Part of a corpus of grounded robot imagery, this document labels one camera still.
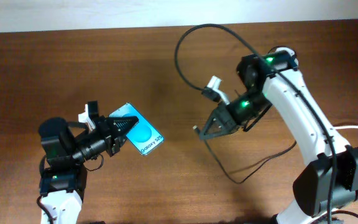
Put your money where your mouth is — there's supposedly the black charging cable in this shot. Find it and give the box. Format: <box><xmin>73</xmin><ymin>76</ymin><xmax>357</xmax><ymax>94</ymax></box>
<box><xmin>193</xmin><ymin>125</ymin><xmax>297</xmax><ymax>185</ymax></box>

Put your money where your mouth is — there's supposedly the blue-screen Galaxy smartphone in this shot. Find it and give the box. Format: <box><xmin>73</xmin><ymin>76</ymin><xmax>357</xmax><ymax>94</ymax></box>
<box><xmin>109</xmin><ymin>103</ymin><xmax>164</xmax><ymax>156</ymax></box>

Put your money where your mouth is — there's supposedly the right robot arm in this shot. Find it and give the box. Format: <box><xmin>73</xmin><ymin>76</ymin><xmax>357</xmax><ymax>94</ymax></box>
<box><xmin>197</xmin><ymin>47</ymin><xmax>358</xmax><ymax>223</ymax></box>

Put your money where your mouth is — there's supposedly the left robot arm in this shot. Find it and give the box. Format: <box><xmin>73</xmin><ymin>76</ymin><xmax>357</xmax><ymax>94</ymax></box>
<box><xmin>37</xmin><ymin>116</ymin><xmax>139</xmax><ymax>223</ymax></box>

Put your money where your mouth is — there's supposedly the white USB charger plug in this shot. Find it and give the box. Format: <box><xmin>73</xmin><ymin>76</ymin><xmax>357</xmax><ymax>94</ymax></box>
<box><xmin>267</xmin><ymin>45</ymin><xmax>299</xmax><ymax>65</ymax></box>

